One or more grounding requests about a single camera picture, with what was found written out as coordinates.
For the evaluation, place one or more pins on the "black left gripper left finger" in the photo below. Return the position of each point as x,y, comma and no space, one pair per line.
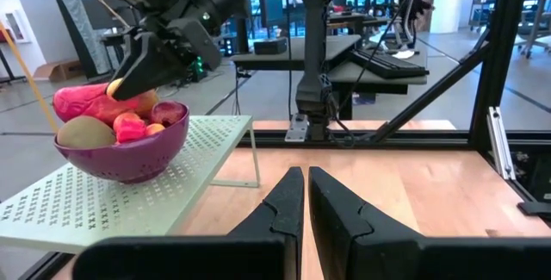
275,224

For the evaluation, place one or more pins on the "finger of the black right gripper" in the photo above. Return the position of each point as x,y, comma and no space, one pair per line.
146,64

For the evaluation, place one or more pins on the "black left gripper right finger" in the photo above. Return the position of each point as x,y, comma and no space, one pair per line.
344,232

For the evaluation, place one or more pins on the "dark red plum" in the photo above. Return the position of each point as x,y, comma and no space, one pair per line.
169,113

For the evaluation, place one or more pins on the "red yellow mango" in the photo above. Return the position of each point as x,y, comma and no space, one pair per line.
86,103

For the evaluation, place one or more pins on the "small red orange round fruit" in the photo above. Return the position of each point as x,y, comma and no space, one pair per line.
131,135

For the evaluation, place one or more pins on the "brown green kiwi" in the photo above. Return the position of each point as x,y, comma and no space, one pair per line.
86,132

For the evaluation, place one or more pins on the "purple colander bowl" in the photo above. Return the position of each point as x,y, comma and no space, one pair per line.
129,161

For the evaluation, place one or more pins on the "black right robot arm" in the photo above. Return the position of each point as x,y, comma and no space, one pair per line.
314,56

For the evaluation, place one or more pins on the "grey partition panel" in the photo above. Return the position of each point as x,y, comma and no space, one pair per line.
82,26

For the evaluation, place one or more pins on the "black desk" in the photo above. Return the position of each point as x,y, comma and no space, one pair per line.
262,60

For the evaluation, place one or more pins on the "small black box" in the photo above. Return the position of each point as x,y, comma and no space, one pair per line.
270,46

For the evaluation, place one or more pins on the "cardboard box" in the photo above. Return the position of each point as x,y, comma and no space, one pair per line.
58,71

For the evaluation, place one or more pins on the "mint green perforated shelf riser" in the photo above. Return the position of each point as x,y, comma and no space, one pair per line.
86,211

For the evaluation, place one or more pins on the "black keyboard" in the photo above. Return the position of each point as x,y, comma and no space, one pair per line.
387,65

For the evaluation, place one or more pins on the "silver metal strip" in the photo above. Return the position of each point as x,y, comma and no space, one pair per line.
499,142

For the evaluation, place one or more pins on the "black table edge clamp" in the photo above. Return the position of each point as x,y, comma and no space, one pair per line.
536,208

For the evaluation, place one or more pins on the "person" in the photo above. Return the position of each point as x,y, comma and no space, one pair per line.
409,0

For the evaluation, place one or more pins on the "silver arm base bracket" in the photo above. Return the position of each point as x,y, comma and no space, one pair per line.
297,128

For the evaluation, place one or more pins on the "black aluminium frame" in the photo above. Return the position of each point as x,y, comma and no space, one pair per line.
501,34

